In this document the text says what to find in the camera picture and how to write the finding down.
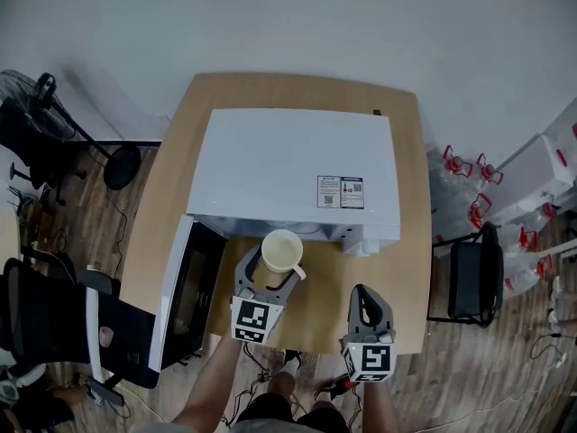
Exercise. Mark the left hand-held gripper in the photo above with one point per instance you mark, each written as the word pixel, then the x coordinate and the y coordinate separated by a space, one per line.
pixel 252 318

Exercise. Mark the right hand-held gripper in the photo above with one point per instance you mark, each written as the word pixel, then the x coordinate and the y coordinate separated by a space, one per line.
pixel 372 356

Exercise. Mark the cream cup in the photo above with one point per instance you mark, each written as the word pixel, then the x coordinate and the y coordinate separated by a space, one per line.
pixel 280 251

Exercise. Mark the white microwave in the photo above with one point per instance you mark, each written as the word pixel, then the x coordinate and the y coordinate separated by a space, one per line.
pixel 288 160

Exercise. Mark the person's right forearm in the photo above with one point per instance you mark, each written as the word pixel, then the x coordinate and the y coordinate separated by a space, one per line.
pixel 381 408

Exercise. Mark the person's left forearm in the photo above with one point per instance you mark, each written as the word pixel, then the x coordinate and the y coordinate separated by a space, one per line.
pixel 212 386

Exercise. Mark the red and black shoe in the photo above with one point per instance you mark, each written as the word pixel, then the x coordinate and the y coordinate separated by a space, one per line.
pixel 336 384

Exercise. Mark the person's left leg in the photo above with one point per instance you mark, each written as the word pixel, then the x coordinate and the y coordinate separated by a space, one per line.
pixel 281 381

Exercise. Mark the person's leg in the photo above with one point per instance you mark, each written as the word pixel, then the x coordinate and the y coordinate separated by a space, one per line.
pixel 281 381
pixel 322 406

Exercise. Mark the person's right leg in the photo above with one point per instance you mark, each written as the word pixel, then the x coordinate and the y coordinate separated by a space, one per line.
pixel 322 406

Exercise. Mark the black folding chair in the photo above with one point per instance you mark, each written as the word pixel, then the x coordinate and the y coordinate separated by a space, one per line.
pixel 473 278

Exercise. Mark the person's black shorts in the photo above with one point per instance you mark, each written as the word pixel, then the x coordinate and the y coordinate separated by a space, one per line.
pixel 270 413

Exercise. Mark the black floor fan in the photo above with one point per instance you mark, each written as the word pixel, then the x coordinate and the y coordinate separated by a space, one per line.
pixel 119 167

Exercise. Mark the white storage boxes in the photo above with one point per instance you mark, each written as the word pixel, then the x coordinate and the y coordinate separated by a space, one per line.
pixel 536 174

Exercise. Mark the black office chair white frame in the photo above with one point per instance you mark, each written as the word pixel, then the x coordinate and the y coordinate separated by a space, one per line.
pixel 49 314

